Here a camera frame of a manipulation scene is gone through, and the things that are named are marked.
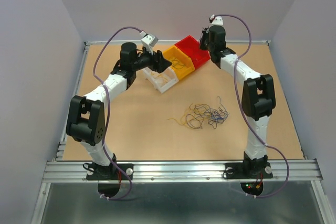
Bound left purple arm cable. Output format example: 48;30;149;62
92;26;145;201

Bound yellow plastic bin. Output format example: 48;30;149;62
163;46;195;81

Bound white plastic bin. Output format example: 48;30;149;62
142;67;178;94

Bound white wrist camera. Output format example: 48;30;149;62
140;30;159;54
209;15;224;26

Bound red plastic bin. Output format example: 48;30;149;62
175;35;210;69

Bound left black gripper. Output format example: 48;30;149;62
132;46;172;73

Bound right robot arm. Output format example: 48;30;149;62
199;25;276;179

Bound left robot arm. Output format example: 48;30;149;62
66;42;172;179

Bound blue thin wire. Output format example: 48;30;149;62
183;96;230;131

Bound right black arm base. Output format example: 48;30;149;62
222;162;273;180

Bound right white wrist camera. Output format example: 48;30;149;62
209;15;224;26

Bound aluminium front rail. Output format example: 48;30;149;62
42;159;323;183

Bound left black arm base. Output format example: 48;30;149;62
82;163;128;181

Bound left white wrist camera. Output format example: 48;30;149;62
140;30;159;54

